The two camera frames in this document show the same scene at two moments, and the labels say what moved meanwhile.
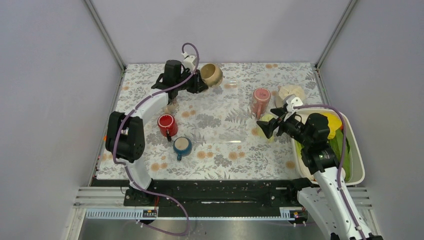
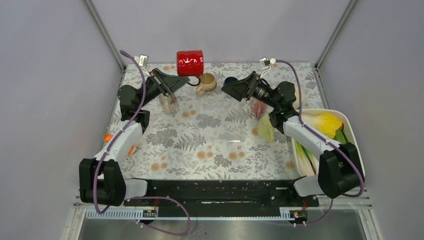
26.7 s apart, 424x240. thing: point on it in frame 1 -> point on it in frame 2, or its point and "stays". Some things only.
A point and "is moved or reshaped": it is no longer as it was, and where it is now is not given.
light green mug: (261, 130) stays
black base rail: (151, 194) stays
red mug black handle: (168, 126) is moved or reshaped
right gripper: (270, 126) -> (245, 88)
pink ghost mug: (260, 101) stays
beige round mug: (211, 74) is moved or reshaped
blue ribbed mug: (182, 146) -> (230, 79)
